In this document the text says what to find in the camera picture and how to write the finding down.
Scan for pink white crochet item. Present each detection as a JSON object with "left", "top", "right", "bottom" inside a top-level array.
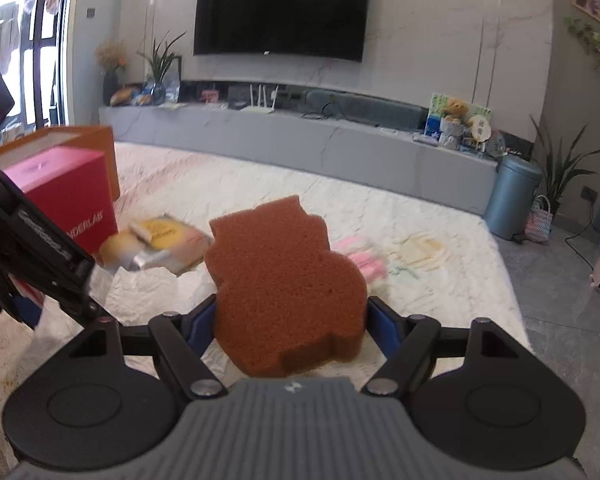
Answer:
[{"left": 332, "top": 236, "right": 388, "bottom": 286}]

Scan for brown cat-shaped sponge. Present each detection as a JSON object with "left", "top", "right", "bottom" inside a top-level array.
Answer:
[{"left": 204, "top": 195, "right": 367, "bottom": 378}]

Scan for white paper towel sheet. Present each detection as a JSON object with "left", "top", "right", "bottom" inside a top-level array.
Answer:
[{"left": 90, "top": 263, "right": 216, "bottom": 325}]

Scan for red lidded plastic box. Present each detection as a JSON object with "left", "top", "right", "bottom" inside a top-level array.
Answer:
[{"left": 2, "top": 145, "right": 120, "bottom": 311}]

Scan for yellow snack packet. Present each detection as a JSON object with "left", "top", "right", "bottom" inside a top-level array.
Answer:
[{"left": 98, "top": 216, "right": 211, "bottom": 275}]

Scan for orange cardboard box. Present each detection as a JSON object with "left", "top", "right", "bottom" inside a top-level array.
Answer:
[{"left": 0, "top": 124, "right": 122, "bottom": 204}]

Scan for pastel woven basket bag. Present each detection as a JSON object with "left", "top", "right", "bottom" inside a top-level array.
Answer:
[{"left": 524, "top": 194, "right": 553, "bottom": 244}]

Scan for blue metal trash bin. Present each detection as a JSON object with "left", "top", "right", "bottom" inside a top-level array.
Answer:
[{"left": 483, "top": 154, "right": 542, "bottom": 240}]

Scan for teddy bear on stand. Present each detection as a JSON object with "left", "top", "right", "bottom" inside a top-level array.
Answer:
[{"left": 439, "top": 99, "right": 469, "bottom": 151}]

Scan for dried flowers in vase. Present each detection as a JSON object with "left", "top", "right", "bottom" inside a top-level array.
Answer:
[{"left": 95, "top": 39, "right": 126, "bottom": 106}]

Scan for green plant in vase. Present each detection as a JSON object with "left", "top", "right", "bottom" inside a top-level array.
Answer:
[{"left": 136, "top": 32, "right": 185, "bottom": 105}]

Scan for potted snake plant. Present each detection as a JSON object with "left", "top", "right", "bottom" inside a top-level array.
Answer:
[{"left": 530, "top": 116, "right": 600, "bottom": 214}]

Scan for white wifi router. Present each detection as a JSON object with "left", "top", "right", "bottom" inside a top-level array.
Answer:
[{"left": 242, "top": 84, "right": 279, "bottom": 115}]

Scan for hanging ivy vine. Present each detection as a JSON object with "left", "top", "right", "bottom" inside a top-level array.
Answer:
[{"left": 564, "top": 16, "right": 600, "bottom": 73}]

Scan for wall mounted black television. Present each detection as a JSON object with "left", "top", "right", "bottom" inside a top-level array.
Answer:
[{"left": 194, "top": 0, "right": 368, "bottom": 63}]

